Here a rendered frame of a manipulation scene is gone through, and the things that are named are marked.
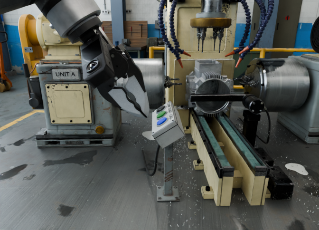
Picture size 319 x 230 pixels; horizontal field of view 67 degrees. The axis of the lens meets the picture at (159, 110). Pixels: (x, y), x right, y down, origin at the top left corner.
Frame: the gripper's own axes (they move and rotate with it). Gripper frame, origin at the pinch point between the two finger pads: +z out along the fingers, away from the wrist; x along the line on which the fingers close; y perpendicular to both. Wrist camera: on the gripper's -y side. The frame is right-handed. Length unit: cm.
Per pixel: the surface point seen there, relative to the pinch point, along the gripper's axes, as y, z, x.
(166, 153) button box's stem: 15.6, 18.1, 5.0
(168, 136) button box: 8.4, 10.8, 0.3
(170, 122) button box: 8.7, 8.1, -2.0
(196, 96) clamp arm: 51, 20, -11
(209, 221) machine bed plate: 5.3, 37.1, 4.2
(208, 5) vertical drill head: 63, -7, -35
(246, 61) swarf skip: 439, 145, -129
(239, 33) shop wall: 544, 111, -171
